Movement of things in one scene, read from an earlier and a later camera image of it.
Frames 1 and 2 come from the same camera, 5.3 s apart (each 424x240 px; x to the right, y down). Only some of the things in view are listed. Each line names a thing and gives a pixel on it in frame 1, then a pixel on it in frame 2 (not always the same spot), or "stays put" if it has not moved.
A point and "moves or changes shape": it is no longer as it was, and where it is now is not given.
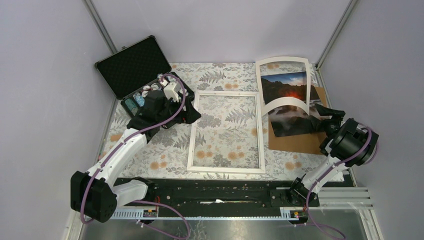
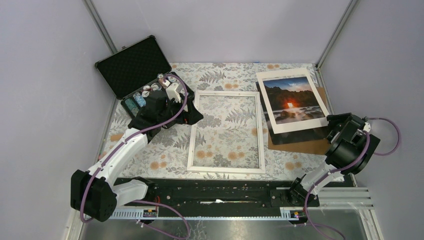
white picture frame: (192, 143) stays put
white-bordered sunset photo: (284, 81) moves or changes shape
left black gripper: (188, 116) stays put
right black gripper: (318, 125) → (342, 117)
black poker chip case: (135, 70) stays put
